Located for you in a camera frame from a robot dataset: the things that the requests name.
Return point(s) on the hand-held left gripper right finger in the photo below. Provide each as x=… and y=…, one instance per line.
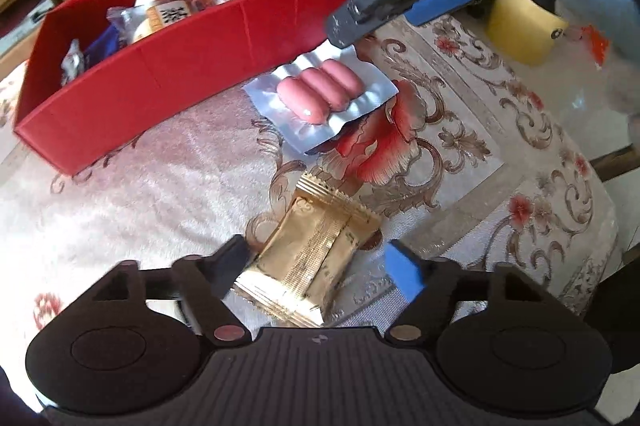
x=402, y=268

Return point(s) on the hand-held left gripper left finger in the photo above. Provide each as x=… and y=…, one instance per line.
x=230, y=263

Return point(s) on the gold foil snack packet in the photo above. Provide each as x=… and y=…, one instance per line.
x=310, y=246

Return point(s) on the silver pack of pink sausages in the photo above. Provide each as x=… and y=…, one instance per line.
x=320, y=85

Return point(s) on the red cardboard box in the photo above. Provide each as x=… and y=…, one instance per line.
x=150, y=85

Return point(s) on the clear bag with yellow label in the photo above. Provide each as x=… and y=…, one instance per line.
x=165, y=13

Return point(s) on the floral tablecloth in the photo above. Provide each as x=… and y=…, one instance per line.
x=125, y=216

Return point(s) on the orange plastic piece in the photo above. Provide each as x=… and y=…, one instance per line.
x=595, y=43

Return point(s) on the translucent plastic bag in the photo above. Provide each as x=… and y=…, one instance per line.
x=610, y=5

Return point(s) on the dark blue snack packet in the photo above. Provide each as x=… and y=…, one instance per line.
x=102, y=48

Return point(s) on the small silver snack packet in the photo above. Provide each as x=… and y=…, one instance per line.
x=74, y=65

